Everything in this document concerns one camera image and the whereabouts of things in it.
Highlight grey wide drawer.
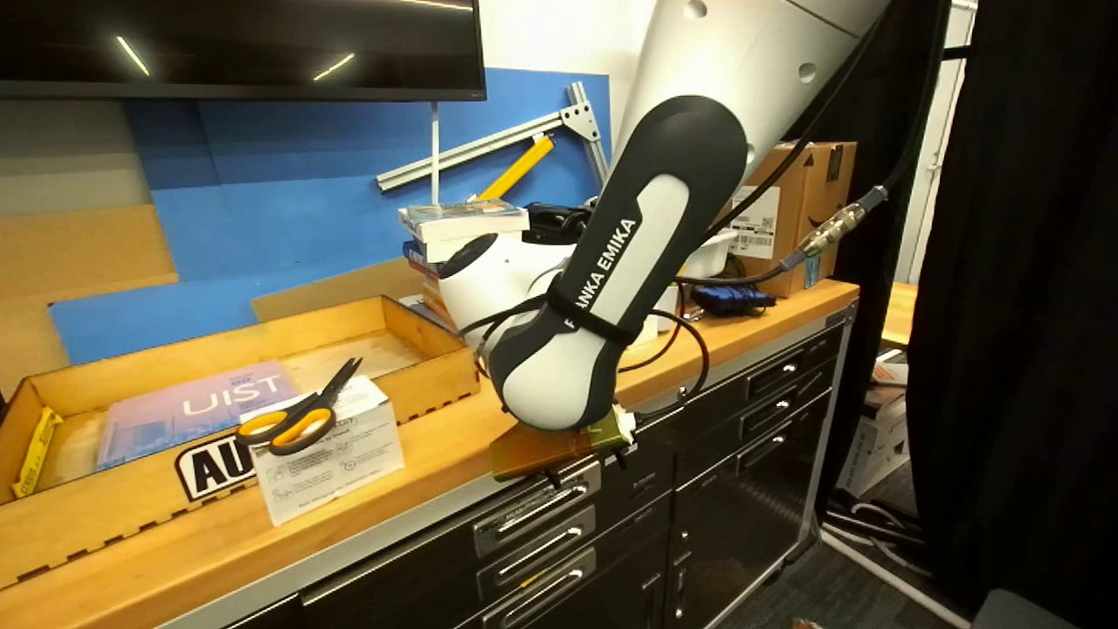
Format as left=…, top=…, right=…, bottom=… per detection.
left=291, top=455, right=613, bottom=616

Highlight yellow level bar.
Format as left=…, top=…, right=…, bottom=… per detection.
left=475, top=129, right=560, bottom=206

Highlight white plastic bin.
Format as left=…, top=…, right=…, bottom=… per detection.
left=671, top=222, right=743, bottom=288

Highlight blue glasses case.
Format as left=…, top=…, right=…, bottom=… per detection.
left=681, top=275, right=780, bottom=320

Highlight thin white rod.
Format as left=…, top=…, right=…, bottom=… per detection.
left=430, top=99, right=448, bottom=215

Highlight black cabinet small drawers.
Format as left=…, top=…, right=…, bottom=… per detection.
left=660, top=320, right=848, bottom=553

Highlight white paper sheet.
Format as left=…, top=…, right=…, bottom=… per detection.
left=248, top=370, right=410, bottom=532

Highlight black cabinet wide drawers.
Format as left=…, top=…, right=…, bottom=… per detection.
left=170, top=459, right=681, bottom=629

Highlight large cardboard box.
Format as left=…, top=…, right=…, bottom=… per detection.
left=723, top=135, right=864, bottom=299

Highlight wooden side table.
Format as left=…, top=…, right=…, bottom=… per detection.
left=882, top=278, right=921, bottom=354

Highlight purple UIST booklet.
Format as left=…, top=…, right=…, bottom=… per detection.
left=94, top=360, right=309, bottom=470

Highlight black curtain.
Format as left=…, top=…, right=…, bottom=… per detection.
left=815, top=0, right=1118, bottom=629

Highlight shallow wooden tray box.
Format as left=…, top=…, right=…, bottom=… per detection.
left=0, top=291, right=482, bottom=594

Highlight flat yellow item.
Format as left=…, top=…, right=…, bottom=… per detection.
left=10, top=403, right=69, bottom=504

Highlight grey padded seat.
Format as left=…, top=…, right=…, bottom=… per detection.
left=971, top=588, right=1081, bottom=629

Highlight thin black cable loop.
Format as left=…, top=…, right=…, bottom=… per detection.
left=457, top=291, right=715, bottom=409

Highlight aluminium rail bracket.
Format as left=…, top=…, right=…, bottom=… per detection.
left=372, top=77, right=614, bottom=194

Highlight yellow handled scissors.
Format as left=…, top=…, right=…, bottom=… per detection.
left=234, top=354, right=368, bottom=459

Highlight black cable with connector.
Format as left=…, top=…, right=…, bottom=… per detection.
left=678, top=0, right=936, bottom=291

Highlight white metal frame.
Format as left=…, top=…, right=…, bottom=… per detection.
left=887, top=0, right=979, bottom=291

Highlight black wall monitor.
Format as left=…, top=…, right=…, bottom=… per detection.
left=0, top=0, right=489, bottom=104

